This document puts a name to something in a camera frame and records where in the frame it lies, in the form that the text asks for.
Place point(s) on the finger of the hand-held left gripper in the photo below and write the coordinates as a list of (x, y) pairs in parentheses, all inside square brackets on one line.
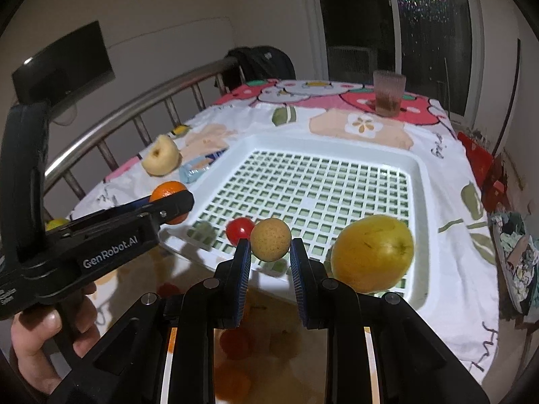
[(177, 207), (134, 205)]

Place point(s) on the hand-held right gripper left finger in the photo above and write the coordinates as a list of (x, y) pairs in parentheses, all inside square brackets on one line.
[(242, 280)]

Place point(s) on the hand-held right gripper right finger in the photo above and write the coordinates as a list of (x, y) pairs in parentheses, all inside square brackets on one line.
[(301, 288)]

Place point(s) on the small orange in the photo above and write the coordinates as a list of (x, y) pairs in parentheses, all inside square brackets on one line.
[(230, 384), (168, 189)]

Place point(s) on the small brown round fruit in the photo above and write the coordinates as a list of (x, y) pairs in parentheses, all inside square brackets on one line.
[(270, 239)]

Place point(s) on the red cherry tomato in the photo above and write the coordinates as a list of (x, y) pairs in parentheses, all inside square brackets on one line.
[(238, 229)]

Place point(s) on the white plastic lattice tray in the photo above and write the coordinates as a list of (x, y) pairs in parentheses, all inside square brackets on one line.
[(316, 185)]

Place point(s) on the person's left hand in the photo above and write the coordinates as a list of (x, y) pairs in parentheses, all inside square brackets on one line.
[(33, 341)]

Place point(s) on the blue tissue packet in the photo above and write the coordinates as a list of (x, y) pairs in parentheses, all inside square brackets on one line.
[(190, 174)]

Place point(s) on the small green pear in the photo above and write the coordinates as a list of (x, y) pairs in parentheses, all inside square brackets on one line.
[(57, 224)]

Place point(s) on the pale yellow apple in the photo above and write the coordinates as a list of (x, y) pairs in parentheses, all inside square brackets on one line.
[(162, 158)]

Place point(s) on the small yellow fruit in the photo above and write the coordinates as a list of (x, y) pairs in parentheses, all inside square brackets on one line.
[(181, 130)]

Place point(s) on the large yellow pear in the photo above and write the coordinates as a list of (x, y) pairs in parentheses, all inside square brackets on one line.
[(372, 252)]

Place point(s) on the white fruit printed sheet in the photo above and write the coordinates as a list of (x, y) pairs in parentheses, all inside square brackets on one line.
[(454, 235)]

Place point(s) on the black jacket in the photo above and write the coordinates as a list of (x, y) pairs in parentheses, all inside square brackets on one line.
[(261, 65)]

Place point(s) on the pink ribbed glass cup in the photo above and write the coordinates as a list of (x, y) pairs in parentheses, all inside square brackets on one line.
[(389, 92)]

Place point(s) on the pile of mixed clutter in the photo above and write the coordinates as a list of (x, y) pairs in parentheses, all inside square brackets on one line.
[(516, 261)]

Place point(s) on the red bag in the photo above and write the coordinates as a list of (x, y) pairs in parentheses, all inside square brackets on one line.
[(476, 153)]

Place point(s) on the sliding glass door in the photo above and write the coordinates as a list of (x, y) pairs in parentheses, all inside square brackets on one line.
[(358, 17)]

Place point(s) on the dark leaning pole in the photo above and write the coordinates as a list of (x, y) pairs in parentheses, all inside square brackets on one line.
[(513, 92)]

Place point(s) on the metal bed rail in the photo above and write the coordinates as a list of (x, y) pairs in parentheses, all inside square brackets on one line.
[(126, 107)]

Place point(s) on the black wall television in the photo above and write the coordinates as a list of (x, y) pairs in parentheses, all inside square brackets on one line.
[(63, 61)]

